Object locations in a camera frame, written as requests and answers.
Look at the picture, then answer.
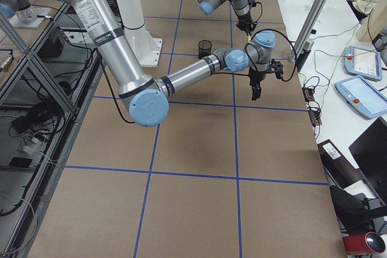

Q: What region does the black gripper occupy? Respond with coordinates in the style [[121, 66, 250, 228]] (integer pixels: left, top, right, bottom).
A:
[[249, 59, 284, 101], [236, 0, 262, 36]]

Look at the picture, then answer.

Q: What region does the white side table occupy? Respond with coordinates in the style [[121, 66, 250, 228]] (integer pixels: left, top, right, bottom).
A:
[[273, 0, 387, 180]]

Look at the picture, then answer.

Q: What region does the blue teach pendant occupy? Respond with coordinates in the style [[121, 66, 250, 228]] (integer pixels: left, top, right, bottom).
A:
[[334, 76, 386, 120], [343, 46, 383, 82]]

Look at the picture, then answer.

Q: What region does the black mesh pen cup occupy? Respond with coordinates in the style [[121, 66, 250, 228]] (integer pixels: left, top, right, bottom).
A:
[[198, 39, 212, 59]]

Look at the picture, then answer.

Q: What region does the black laptop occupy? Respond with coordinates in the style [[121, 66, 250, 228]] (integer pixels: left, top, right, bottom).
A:
[[349, 117, 386, 200]]

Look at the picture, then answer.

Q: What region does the far blue teach pendant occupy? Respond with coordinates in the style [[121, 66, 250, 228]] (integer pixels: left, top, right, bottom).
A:
[[343, 46, 383, 82]]

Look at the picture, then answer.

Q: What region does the aluminium frame rack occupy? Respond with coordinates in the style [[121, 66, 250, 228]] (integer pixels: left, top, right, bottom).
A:
[[1, 4, 102, 257]]

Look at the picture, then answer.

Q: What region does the near blue teach pendant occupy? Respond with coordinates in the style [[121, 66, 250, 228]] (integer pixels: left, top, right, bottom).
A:
[[334, 76, 386, 120]]

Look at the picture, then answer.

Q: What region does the red cylinder bottle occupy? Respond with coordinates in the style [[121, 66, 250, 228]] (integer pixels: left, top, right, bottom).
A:
[[343, 232, 386, 256]]

